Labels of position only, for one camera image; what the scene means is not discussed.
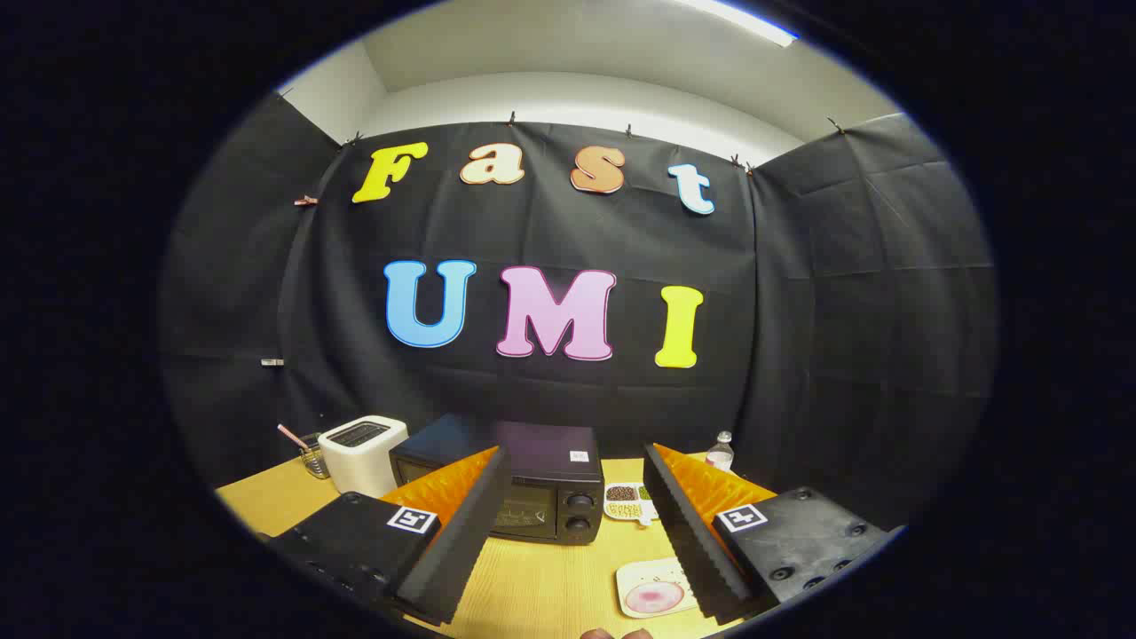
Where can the pink stick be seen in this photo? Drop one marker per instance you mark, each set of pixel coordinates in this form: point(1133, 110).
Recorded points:
point(291, 435)

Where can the pile of dark beans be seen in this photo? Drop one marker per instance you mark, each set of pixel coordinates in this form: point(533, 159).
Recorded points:
point(620, 493)

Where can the white bread toaster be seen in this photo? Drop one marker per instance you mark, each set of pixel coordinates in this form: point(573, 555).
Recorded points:
point(359, 457)

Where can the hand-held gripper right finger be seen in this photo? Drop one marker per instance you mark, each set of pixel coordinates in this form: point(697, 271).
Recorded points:
point(688, 541)

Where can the black toaster oven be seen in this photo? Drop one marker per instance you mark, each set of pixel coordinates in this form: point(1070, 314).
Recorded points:
point(541, 448)

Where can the pink round food slice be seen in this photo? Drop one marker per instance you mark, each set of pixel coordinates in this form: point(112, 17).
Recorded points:
point(655, 597)

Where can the white divided dish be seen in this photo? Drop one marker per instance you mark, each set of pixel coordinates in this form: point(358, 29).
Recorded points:
point(626, 500)

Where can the black backdrop cloth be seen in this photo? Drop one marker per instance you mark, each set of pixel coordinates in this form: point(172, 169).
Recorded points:
point(550, 231)

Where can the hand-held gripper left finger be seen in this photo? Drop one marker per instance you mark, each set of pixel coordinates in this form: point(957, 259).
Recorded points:
point(461, 541)

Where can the clear plastic bottle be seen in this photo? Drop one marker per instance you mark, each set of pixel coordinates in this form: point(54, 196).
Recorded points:
point(721, 457)

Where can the square cherry-print plate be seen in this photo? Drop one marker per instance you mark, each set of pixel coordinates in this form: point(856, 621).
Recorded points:
point(643, 572)

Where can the pile of yellow beans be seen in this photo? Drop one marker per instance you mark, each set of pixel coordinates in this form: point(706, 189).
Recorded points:
point(623, 510)

